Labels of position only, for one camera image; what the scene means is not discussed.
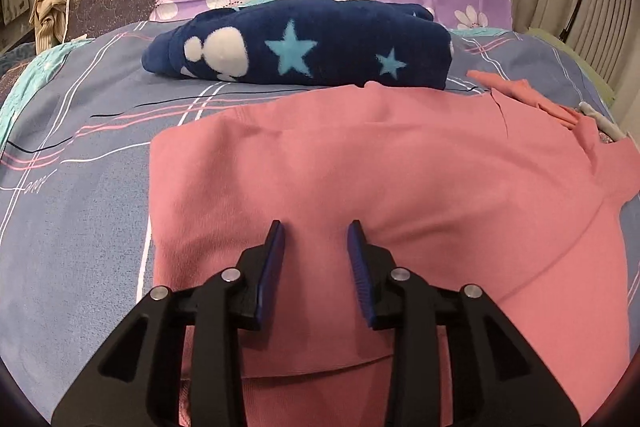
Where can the folded grey white cloth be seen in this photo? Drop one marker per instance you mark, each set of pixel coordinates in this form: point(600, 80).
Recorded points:
point(605, 126)

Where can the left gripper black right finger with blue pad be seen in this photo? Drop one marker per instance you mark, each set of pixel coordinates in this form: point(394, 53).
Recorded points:
point(497, 378)

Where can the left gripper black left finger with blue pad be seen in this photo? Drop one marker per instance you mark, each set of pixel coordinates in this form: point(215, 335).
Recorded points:
point(133, 379)

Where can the navy star fleece garment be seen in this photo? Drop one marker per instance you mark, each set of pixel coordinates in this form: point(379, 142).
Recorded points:
point(317, 43)

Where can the folded salmon cloth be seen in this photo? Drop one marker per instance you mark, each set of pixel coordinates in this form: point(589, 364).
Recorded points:
point(522, 91)

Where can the teal cloth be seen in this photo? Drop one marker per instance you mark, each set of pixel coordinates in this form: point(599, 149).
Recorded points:
point(38, 73)

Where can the green mattress edge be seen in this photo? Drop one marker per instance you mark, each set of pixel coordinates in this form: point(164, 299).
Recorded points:
point(604, 90)

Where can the pink garment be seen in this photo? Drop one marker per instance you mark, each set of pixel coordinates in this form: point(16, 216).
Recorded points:
point(460, 189)

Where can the blue plaid bed sheet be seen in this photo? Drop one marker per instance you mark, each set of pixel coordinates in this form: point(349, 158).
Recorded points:
point(77, 250)

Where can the beige crumpled cloth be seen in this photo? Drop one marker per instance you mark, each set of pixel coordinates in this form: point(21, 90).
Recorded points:
point(48, 18)

